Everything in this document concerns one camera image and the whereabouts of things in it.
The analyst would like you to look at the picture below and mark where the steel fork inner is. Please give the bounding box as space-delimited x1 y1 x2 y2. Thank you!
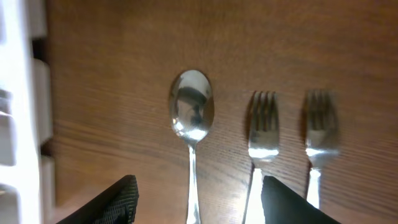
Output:
244 91 279 224

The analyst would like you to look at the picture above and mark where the steel fork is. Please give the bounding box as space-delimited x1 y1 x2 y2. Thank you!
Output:
305 89 340 209
244 91 279 224

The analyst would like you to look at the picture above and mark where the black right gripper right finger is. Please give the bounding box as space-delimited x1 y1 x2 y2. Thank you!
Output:
261 176 340 224

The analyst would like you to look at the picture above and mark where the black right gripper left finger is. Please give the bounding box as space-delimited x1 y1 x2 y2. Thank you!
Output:
57 175 139 224

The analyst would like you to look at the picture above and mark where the white plastic cutlery tray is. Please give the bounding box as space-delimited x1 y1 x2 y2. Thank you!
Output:
1 0 55 223

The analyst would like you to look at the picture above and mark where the steel fork outer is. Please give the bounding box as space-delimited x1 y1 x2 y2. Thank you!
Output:
305 89 340 209

